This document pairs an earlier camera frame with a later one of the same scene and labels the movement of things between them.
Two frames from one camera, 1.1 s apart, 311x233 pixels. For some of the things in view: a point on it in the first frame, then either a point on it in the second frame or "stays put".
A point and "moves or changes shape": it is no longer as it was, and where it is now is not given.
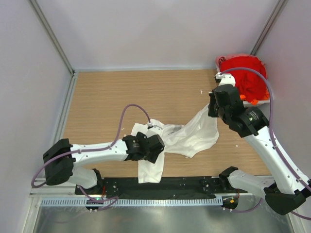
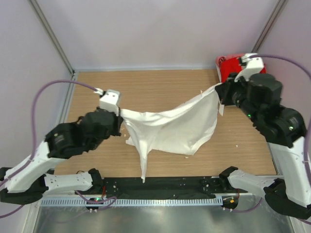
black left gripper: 152,157 -> 118,121
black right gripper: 211,112 -> 225,89
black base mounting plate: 207,187 stays put
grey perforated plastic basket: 218,64 stays put
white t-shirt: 199,133 moves or changes shape
